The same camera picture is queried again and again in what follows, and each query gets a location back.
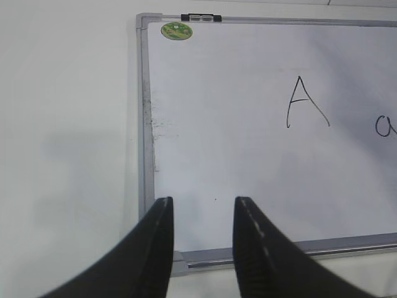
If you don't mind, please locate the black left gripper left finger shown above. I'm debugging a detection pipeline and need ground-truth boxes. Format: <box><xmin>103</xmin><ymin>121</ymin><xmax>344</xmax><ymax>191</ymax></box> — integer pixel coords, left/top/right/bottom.
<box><xmin>44</xmin><ymin>197</ymin><xmax>174</xmax><ymax>297</ymax></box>

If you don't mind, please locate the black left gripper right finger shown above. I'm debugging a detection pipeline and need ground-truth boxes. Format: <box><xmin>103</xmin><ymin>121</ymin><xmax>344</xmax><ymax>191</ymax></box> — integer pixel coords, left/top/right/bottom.
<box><xmin>233</xmin><ymin>197</ymin><xmax>371</xmax><ymax>297</ymax></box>

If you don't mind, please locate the white framed whiteboard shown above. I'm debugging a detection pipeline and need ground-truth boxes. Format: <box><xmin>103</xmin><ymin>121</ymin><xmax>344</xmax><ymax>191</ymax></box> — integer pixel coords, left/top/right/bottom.
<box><xmin>136</xmin><ymin>13</ymin><xmax>396</xmax><ymax>276</ymax></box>

